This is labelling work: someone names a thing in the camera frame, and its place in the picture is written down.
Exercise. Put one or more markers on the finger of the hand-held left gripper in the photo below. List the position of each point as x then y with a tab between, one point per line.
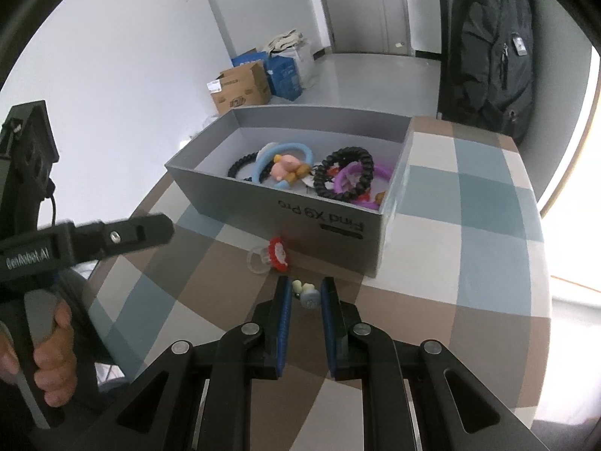
126	235

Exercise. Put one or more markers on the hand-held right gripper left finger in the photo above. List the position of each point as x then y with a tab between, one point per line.
282	324

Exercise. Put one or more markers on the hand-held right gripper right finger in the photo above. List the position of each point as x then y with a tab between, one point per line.
328	324

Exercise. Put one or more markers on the small grey blue charm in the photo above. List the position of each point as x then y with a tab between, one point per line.
307	295

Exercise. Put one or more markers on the grey cardboard box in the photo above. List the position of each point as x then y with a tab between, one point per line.
291	211

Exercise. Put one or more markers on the orange brown charm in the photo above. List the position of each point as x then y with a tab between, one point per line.
378	195

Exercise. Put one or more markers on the pink figure charm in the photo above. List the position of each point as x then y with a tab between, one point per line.
284	168

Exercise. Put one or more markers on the person's left hand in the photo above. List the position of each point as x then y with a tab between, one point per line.
54	366

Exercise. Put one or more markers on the red and white hair clip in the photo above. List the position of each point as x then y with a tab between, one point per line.
278	253

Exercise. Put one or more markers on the checked tablecloth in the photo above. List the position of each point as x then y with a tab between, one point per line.
460	225

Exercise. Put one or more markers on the brown cardboard carton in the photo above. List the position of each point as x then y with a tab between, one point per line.
239	87

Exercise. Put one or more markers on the blue cardboard carton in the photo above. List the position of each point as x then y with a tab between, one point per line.
281	75

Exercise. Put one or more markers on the white bag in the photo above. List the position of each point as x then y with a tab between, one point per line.
293	49

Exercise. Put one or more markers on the black backpack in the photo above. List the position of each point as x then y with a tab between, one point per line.
497	56

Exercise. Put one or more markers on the grey door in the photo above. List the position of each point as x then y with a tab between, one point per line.
361	4

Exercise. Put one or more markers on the black rack post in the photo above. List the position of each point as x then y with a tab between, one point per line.
446	37

